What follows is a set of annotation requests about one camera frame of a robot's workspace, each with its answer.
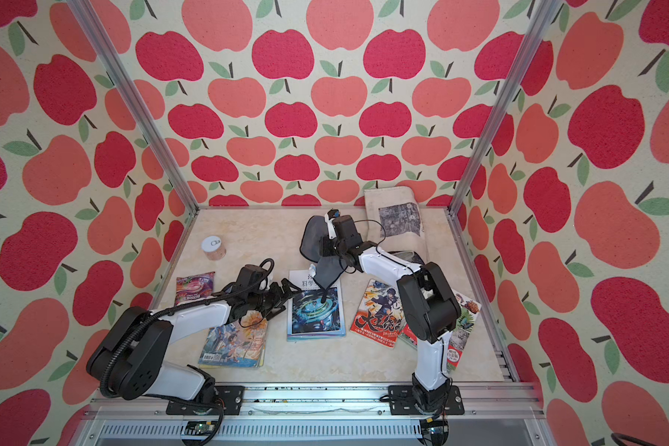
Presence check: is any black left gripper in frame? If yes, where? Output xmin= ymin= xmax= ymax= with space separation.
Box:
xmin=248 ymin=278 xmax=304 ymax=320

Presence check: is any grey green microfibre cloth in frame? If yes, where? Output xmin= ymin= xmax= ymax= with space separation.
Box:
xmin=299 ymin=216 xmax=347 ymax=303

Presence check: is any blue robot sunflower magazine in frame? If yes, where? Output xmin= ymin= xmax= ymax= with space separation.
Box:
xmin=198 ymin=311 xmax=268 ymax=368

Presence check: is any white book with blue vortex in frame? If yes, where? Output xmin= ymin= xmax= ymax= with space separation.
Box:
xmin=286 ymin=269 xmax=346 ymax=342

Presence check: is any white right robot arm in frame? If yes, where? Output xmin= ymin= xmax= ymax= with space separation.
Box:
xmin=316 ymin=236 xmax=461 ymax=414

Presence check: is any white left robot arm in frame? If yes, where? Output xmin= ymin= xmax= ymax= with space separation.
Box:
xmin=85 ymin=258 xmax=302 ymax=409

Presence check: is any red black manga book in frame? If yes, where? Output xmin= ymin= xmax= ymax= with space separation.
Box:
xmin=350 ymin=279 xmax=405 ymax=349

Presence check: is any red green cover book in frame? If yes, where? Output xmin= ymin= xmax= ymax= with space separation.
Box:
xmin=446 ymin=290 xmax=481 ymax=377

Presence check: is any cream printed canvas bag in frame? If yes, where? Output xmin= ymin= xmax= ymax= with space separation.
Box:
xmin=364 ymin=186 xmax=429 ymax=263

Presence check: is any purple candy bag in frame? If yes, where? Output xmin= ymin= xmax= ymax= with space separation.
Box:
xmin=175 ymin=271 xmax=215 ymax=305

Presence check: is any clear tape roll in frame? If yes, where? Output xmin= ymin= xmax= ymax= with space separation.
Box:
xmin=201 ymin=235 xmax=227 ymax=261

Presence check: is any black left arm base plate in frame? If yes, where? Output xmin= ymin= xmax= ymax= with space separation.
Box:
xmin=165 ymin=386 xmax=245 ymax=416

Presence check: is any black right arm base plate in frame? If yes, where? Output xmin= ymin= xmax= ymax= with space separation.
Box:
xmin=380 ymin=383 xmax=466 ymax=416

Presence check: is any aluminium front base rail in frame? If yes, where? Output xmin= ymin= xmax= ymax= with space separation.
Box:
xmin=72 ymin=382 xmax=554 ymax=445

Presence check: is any right rear aluminium corner post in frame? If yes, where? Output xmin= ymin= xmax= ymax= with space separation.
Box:
xmin=447 ymin=0 xmax=563 ymax=220

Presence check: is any aluminium corner post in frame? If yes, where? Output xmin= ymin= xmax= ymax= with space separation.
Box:
xmin=67 ymin=0 xmax=199 ymax=216
xmin=447 ymin=0 xmax=563 ymax=220

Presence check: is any left rear aluminium corner post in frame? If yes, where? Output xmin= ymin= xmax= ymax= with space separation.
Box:
xmin=67 ymin=0 xmax=199 ymax=216

